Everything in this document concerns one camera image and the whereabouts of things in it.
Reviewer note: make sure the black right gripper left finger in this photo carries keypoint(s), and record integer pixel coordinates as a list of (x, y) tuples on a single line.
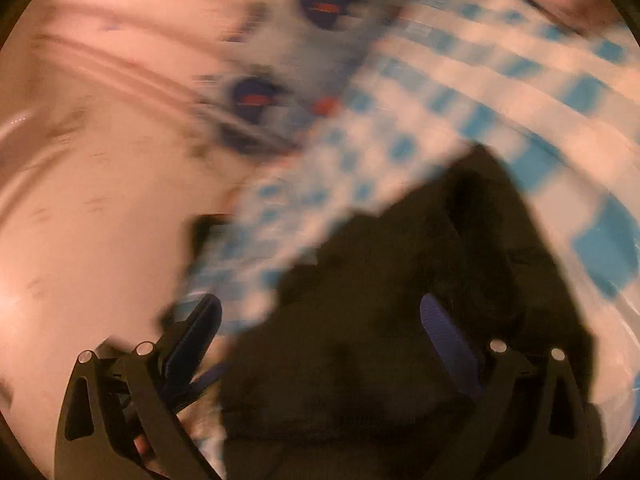
[(119, 417)]

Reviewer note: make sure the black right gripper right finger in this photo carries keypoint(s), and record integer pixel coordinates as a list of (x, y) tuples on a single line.
[(529, 421)]

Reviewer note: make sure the dark olive puffer jacket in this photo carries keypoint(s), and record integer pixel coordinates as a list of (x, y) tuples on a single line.
[(341, 381)]

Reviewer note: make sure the blue white checkered bed cover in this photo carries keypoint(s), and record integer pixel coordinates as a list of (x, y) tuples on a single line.
[(560, 110)]

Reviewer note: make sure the whale print blue pillow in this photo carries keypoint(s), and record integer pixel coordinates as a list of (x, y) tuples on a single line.
[(288, 61)]

